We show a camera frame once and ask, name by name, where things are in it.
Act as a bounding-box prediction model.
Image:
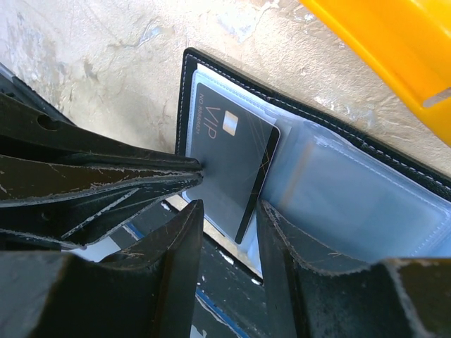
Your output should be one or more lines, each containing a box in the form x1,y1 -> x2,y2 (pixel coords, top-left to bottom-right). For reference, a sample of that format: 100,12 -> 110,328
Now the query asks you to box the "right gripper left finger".
1,200 -> 204,337

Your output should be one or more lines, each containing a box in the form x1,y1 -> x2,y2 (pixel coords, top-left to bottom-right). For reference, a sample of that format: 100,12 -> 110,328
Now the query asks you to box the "black leather card holder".
175,48 -> 450,268

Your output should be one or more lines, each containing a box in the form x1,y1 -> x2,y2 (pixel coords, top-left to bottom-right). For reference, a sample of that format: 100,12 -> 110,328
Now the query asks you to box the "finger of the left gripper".
1,156 -> 202,246
1,94 -> 201,169

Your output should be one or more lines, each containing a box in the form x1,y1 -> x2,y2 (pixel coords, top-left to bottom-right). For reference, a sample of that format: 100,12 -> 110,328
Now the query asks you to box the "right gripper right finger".
257,201 -> 450,337

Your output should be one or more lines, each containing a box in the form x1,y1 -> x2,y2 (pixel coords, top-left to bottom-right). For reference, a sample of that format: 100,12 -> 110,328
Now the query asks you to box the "yellow plastic bin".
303,1 -> 450,144

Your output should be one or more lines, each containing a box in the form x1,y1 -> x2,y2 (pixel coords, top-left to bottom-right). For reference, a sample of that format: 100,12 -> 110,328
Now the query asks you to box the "black VIP card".
185,81 -> 280,244

